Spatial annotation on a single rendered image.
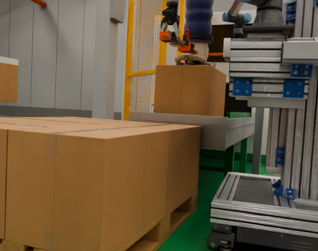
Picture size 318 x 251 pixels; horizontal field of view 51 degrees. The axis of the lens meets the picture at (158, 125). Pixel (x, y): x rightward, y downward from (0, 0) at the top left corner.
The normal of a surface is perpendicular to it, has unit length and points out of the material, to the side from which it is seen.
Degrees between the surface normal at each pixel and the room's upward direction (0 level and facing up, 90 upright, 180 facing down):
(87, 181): 90
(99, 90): 90
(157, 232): 90
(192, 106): 90
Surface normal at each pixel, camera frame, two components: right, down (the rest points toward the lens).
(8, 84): 0.89, 0.07
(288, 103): -0.29, 0.04
